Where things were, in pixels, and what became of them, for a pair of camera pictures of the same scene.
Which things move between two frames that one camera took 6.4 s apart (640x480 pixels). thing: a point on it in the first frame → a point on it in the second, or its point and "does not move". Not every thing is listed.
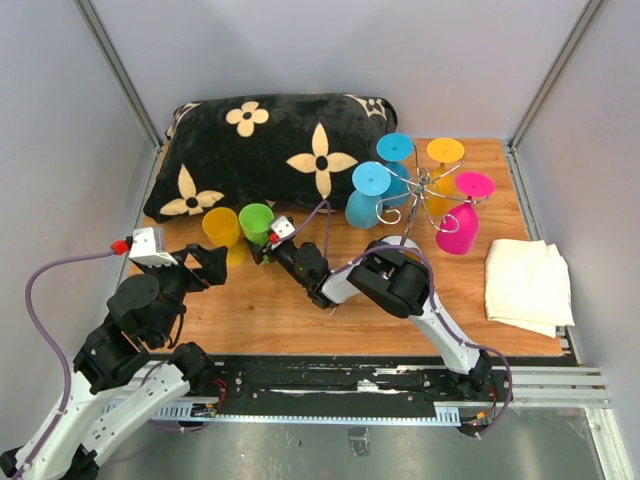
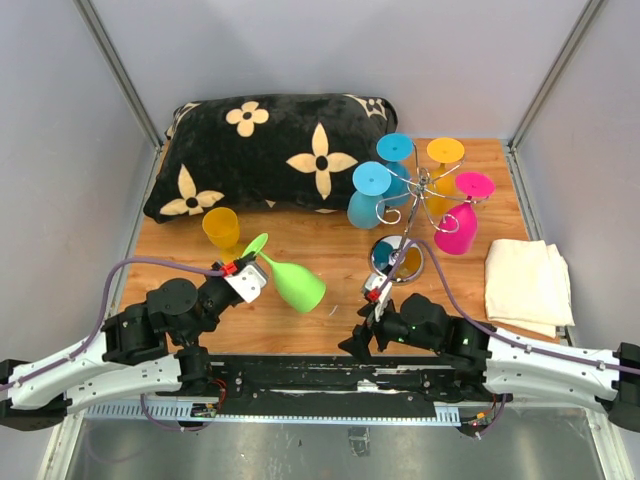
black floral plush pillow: [293, 151] does not move
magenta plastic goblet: [458, 230] does not move
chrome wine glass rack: [422, 183] does not move
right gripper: [257, 252] → [358, 343]
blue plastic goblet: [396, 149] does not move
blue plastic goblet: [370, 180] does not move
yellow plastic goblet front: [441, 188] does not move
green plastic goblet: [256, 219] → [300, 288]
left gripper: [213, 266] → [250, 257]
